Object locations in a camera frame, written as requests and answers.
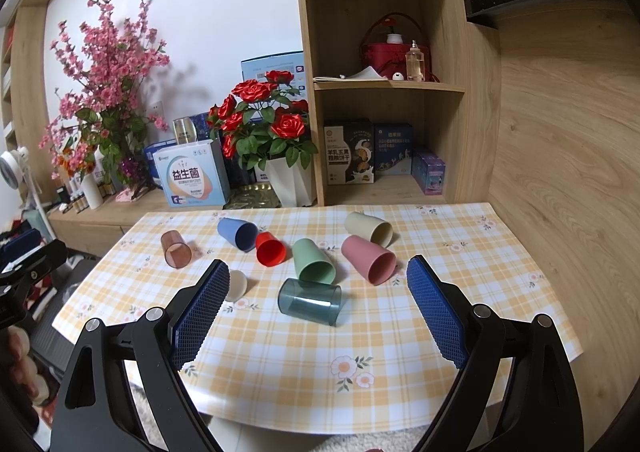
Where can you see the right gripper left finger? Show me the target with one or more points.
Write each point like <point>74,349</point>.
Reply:
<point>96,410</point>

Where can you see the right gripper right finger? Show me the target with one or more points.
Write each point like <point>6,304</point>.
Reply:
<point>540,408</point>

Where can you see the beige speckled cup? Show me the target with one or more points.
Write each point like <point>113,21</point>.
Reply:
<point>371,228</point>

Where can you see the brown transparent cup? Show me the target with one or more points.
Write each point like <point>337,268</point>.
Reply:
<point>177,252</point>

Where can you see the pink cup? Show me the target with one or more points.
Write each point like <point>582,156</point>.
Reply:
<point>372,261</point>

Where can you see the white cup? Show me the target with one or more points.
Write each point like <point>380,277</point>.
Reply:
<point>237,286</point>

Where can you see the teal transparent cup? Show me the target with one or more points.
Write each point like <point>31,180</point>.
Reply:
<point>313,302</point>

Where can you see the blue cup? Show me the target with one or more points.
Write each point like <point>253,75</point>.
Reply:
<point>239,233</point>

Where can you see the red cup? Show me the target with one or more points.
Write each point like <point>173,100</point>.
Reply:
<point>270,251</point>

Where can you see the green cup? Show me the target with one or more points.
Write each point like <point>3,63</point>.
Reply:
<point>311,264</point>

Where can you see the person's left hand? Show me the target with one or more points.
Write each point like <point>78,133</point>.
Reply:
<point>15,347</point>

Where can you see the wooden low cabinet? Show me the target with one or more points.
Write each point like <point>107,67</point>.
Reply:
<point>96,231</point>

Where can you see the white desk fan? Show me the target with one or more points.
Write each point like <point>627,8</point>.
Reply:
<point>15,170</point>

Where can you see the white cylindrical vase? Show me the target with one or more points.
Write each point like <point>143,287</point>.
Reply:
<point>92,192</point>

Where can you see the light blue probiotic box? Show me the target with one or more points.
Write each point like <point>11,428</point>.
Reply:
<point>193,175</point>

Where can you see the yellow plaid tablecloth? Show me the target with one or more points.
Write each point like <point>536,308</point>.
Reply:
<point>378,369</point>

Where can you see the pink blossom flower arrangement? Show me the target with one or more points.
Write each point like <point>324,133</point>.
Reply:
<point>101,121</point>

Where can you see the purple small box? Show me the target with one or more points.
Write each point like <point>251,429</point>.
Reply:
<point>429,172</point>

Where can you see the dark blue box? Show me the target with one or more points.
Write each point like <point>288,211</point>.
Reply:
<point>392,149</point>

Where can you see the red rose plant white pot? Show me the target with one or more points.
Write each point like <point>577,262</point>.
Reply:
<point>264,125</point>

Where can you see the dark cookie box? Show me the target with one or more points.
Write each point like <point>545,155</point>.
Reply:
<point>350,152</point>

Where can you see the wooden shelf unit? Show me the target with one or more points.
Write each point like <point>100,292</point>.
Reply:
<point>455,118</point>

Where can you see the glass perfume bottle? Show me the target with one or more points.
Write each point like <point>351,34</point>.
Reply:
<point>415,64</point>

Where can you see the red basket on shelf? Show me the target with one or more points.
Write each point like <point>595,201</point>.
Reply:
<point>384,49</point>

